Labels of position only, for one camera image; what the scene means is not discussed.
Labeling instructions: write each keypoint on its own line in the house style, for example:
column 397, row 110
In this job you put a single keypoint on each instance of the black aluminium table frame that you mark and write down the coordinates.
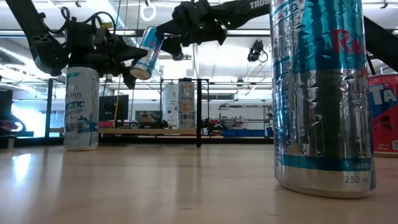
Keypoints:
column 236, row 140

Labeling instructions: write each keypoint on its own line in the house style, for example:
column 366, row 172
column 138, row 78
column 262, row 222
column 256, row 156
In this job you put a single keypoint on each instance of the white Celsius Arctic Vibe can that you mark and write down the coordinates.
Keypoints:
column 81, row 109

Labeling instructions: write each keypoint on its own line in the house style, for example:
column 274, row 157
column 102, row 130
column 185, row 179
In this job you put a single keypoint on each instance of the blue storage bin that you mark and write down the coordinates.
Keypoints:
column 242, row 133

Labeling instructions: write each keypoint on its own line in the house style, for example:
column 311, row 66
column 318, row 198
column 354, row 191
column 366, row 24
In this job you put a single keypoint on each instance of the grey background shelving rack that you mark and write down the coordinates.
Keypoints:
column 242, row 107

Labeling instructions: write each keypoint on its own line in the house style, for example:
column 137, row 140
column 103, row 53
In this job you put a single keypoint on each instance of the black shelf side post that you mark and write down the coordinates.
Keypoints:
column 199, row 118
column 48, row 109

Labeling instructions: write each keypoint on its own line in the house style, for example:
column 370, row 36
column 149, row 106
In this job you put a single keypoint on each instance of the white Celsius Tropical Vibe can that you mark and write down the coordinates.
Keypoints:
column 186, row 105

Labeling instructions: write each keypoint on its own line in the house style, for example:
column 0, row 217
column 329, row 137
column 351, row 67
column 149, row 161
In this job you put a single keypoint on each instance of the black overhead light beam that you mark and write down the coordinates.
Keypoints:
column 248, row 32

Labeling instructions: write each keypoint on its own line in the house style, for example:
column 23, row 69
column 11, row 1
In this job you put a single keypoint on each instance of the black ceiling camera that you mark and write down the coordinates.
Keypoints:
column 255, row 49
column 178, row 57

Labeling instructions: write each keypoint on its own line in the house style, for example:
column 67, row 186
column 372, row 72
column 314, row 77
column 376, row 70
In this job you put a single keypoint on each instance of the red box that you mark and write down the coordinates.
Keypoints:
column 105, row 124

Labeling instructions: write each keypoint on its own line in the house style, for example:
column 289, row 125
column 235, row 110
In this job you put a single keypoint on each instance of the black monitor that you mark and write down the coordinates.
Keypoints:
column 109, row 107

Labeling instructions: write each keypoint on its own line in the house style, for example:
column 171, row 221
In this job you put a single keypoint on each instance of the light wooden shelf board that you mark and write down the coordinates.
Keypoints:
column 149, row 131

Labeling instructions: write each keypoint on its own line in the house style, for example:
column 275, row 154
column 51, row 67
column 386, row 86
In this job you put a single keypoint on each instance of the black loop-shaped object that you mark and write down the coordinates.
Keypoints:
column 4, row 124

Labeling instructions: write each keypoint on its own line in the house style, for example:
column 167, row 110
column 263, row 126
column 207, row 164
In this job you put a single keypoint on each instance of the blue silver Red Bull can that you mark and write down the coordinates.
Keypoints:
column 323, row 109
column 148, row 53

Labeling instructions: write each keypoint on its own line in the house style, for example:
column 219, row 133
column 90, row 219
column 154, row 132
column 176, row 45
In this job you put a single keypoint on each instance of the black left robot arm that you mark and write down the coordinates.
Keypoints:
column 34, row 34

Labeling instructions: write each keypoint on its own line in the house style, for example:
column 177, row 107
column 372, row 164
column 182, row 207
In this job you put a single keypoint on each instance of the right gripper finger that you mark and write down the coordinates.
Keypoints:
column 172, row 30
column 172, row 46

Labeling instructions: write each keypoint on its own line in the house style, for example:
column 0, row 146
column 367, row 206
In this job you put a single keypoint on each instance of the yellow paper tag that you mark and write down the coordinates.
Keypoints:
column 107, row 25

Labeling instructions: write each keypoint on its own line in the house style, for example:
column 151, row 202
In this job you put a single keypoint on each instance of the brown cardboard box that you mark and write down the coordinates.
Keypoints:
column 146, row 118

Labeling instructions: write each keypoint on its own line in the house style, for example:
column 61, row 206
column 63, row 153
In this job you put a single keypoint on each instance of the white cylindrical tank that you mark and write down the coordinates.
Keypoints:
column 170, row 102

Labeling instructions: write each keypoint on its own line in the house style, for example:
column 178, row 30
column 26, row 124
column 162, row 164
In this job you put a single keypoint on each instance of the red Fanta can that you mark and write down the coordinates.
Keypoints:
column 385, row 118

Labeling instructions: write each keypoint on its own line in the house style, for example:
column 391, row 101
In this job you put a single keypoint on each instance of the dark box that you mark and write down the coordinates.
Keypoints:
column 5, row 102

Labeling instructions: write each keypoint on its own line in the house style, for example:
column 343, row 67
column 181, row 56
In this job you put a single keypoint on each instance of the black background equipment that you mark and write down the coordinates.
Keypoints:
column 214, row 126

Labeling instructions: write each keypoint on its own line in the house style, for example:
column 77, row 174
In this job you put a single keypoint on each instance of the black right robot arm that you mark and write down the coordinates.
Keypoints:
column 248, row 12

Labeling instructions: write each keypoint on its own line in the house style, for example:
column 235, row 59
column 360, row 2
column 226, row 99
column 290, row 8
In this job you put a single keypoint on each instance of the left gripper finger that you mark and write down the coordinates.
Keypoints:
column 130, row 77
column 132, row 56

